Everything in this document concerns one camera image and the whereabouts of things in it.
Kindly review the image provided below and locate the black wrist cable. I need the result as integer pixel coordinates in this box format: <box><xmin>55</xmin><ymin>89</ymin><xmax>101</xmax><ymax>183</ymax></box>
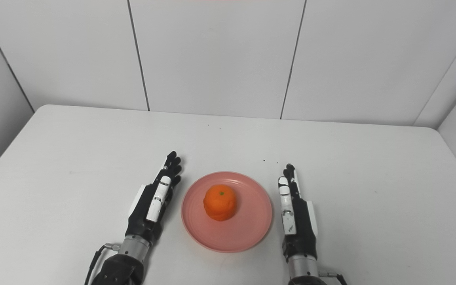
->
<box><xmin>318</xmin><ymin>270</ymin><xmax>348</xmax><ymax>285</ymax></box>
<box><xmin>84</xmin><ymin>243</ymin><xmax>120</xmax><ymax>285</ymax></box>

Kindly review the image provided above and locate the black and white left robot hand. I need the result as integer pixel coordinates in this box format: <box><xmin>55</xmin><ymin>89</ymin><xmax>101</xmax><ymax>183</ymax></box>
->
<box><xmin>125</xmin><ymin>151</ymin><xmax>182</xmax><ymax>243</ymax></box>

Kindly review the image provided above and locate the pink round plate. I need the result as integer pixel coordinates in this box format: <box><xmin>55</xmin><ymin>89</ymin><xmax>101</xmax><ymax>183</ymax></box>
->
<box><xmin>181</xmin><ymin>171</ymin><xmax>273</xmax><ymax>253</ymax></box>

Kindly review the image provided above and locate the orange fruit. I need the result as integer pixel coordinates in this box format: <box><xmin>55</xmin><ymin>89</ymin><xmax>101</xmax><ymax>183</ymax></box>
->
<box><xmin>203</xmin><ymin>184</ymin><xmax>239</xmax><ymax>221</ymax></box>

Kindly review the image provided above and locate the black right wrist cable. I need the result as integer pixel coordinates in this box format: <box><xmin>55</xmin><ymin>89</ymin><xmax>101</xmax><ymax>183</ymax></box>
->
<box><xmin>318</xmin><ymin>270</ymin><xmax>348</xmax><ymax>285</ymax></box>

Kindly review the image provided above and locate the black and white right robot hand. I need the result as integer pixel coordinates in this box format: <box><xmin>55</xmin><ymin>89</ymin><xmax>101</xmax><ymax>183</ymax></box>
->
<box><xmin>277</xmin><ymin>163</ymin><xmax>318</xmax><ymax>262</ymax></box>

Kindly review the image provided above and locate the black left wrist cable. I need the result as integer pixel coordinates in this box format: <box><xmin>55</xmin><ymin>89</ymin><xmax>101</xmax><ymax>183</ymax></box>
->
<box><xmin>84</xmin><ymin>243</ymin><xmax>120</xmax><ymax>285</ymax></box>

